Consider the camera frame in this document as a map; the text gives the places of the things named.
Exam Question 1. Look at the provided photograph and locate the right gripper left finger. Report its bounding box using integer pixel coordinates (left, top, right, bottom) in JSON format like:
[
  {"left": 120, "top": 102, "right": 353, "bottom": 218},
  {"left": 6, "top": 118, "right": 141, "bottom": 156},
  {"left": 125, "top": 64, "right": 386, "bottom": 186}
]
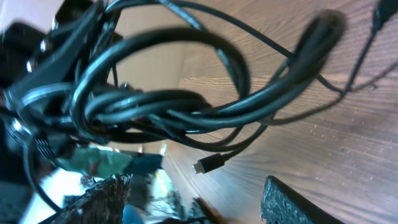
[{"left": 46, "top": 174, "right": 132, "bottom": 224}]

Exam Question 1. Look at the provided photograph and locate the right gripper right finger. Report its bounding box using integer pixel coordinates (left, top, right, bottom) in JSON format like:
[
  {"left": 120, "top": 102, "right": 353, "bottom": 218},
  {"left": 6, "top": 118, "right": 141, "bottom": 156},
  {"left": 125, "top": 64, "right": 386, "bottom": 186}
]
[{"left": 260, "top": 175, "right": 343, "bottom": 224}]

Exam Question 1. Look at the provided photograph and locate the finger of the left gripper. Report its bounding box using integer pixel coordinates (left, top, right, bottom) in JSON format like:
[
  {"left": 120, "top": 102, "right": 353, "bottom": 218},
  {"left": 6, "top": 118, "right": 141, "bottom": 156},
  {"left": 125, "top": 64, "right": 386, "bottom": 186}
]
[{"left": 6, "top": 1, "right": 106, "bottom": 106}]

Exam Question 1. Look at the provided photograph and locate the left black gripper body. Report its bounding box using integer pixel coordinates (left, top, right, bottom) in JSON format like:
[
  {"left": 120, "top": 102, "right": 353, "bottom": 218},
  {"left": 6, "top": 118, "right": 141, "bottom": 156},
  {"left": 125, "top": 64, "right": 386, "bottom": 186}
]
[{"left": 1, "top": 21, "right": 78, "bottom": 149}]

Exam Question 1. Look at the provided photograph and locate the thin black cable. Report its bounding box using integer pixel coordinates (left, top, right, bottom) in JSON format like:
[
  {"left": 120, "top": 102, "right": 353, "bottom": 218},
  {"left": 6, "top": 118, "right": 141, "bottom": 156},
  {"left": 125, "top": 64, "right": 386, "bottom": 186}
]
[{"left": 102, "top": 0, "right": 398, "bottom": 175}]

